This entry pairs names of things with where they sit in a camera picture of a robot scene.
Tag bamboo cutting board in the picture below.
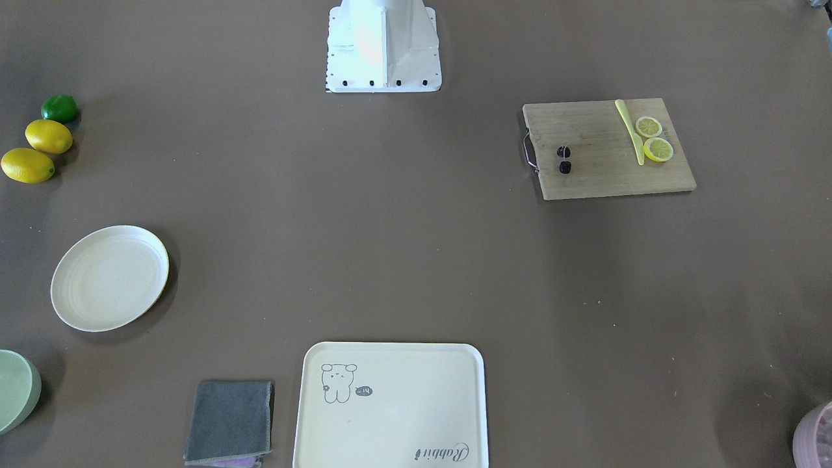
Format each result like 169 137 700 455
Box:
522 97 697 201

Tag yellow lemon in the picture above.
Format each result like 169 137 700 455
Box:
2 148 55 184
24 119 73 155

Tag yellow lemon upper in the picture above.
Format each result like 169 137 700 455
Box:
24 119 73 155

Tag green lime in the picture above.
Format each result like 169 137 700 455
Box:
40 93 79 124

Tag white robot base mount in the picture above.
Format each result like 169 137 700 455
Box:
325 1 443 93

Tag grey folded cloth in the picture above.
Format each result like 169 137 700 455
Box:
183 380 273 467

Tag cream rabbit tray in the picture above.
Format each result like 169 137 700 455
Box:
293 341 489 467

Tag yellow-green plastic knife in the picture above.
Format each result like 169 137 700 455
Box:
614 99 645 166

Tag cream round plate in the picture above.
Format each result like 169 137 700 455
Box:
50 225 170 332

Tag pink bowl of ice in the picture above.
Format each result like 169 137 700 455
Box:
792 402 831 467

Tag lemon slice upper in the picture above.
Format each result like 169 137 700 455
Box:
634 116 663 139

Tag lemon slice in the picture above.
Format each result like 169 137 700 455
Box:
642 137 675 163
634 116 663 139

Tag yellow lemon lower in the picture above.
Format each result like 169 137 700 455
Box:
2 148 55 184

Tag light green bowl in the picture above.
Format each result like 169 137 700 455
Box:
1 349 42 434

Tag lemon slice lower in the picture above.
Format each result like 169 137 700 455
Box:
642 137 675 163

